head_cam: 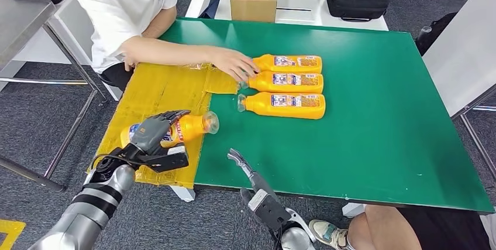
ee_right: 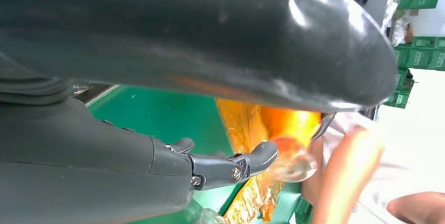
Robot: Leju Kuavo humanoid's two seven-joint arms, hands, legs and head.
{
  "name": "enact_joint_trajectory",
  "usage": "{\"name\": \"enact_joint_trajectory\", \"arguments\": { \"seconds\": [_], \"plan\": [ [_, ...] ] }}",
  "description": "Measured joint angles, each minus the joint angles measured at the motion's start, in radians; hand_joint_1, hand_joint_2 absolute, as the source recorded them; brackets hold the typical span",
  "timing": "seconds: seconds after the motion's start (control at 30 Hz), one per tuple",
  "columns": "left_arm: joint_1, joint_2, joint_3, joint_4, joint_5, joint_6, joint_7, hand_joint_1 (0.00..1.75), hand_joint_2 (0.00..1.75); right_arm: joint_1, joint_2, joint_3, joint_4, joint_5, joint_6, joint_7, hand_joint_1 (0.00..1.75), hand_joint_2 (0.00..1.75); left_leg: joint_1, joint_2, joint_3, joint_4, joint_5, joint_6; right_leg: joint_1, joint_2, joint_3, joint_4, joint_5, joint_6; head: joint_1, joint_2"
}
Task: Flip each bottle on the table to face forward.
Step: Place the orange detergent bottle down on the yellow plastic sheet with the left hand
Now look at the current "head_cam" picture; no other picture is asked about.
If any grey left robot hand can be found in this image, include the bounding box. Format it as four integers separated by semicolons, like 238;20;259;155
129;109;191;155

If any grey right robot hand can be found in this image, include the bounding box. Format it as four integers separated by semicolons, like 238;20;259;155
227;148;280;206

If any orange detergent bottle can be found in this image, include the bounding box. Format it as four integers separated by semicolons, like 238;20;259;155
238;71;324;95
252;54;323;74
237;91;326;120
120;111;220;149

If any yellow tape patch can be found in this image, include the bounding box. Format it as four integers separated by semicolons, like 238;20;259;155
87;60;240;190

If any person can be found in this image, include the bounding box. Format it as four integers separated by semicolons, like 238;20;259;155
66;0;260;92
308;204;496;250

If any green topped table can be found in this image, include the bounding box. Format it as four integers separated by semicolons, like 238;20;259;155
159;16;495;218

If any brown cardboard box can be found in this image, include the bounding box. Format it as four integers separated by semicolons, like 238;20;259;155
230;0;278;23

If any steel table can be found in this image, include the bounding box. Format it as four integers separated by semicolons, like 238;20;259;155
0;0;107;194

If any white table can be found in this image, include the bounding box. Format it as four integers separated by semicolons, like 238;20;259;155
185;0;390;31

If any black bag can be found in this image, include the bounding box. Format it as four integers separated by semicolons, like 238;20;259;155
414;11;458;56

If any grey table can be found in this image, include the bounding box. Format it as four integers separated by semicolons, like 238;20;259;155
421;0;496;144

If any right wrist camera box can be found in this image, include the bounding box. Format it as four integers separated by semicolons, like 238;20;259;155
247;189;292;232

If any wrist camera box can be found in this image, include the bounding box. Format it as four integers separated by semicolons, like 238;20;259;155
144;144;190;174
247;189;292;232

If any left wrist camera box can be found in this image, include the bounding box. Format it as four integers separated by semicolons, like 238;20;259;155
144;144;190;174

